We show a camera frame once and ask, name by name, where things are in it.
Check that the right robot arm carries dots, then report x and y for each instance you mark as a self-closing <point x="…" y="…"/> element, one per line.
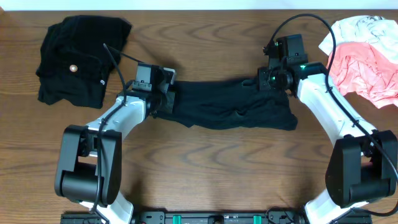
<point x="363" y="164"/>

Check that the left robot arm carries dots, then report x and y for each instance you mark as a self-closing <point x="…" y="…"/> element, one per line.
<point x="89" y="167"/>

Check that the folded black pants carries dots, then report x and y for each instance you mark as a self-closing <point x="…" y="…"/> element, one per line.
<point x="77" y="57"/>

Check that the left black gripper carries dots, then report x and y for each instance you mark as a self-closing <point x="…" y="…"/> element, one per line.
<point x="170" y="100"/>

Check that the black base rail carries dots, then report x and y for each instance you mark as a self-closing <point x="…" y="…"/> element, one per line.
<point x="269" y="217"/>

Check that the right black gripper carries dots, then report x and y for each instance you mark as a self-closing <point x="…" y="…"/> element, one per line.
<point x="263" y="83"/>

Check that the coral pink t-shirt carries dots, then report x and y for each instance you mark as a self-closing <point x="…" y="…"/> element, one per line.
<point x="360" y="68"/>

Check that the white printed t-shirt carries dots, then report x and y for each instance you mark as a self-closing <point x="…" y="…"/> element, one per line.
<point x="377" y="31"/>

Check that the black t-shirt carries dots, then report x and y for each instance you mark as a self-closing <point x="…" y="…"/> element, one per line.
<point x="229" y="104"/>

